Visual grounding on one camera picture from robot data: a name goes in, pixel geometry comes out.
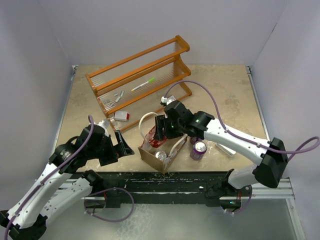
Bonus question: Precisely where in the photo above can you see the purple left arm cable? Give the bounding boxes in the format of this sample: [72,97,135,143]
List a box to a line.
[3,114,96,240]

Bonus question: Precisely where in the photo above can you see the brown canvas bag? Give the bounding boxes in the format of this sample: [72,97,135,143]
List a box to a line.
[138,112,188,174]

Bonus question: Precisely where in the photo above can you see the red white small box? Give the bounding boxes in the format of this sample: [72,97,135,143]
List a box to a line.
[113,110,130,122]

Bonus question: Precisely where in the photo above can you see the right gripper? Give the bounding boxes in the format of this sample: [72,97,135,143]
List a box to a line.
[155,113,185,141]

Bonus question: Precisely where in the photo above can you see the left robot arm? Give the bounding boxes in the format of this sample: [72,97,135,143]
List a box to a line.
[0,115,135,240]

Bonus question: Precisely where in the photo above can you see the black table front rail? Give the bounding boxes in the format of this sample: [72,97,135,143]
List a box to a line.
[42,171,278,208]

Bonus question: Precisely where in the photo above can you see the grey staple strip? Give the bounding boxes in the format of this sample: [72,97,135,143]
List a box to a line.
[113,90,125,97]

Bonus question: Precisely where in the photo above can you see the white oblong case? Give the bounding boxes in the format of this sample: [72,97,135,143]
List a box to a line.
[215,143,237,157]

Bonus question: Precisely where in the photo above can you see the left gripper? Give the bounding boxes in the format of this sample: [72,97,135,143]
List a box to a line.
[87,129,134,166]

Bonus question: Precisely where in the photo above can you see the purple loop cable under table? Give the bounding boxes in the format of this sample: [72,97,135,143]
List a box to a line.
[83,186,135,223]

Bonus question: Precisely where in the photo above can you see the purple soda can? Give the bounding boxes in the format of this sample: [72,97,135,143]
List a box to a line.
[190,141,207,161]
[189,136,200,145]
[154,150,168,161]

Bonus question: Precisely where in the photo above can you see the orange wooden shelf rack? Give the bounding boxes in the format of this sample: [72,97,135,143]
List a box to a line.
[85,35,192,131]

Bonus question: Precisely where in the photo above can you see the green capped marker pen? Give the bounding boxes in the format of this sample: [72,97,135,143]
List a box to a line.
[131,77,156,92]

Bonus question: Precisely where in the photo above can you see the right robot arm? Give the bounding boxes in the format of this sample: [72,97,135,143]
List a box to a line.
[154,97,288,196]

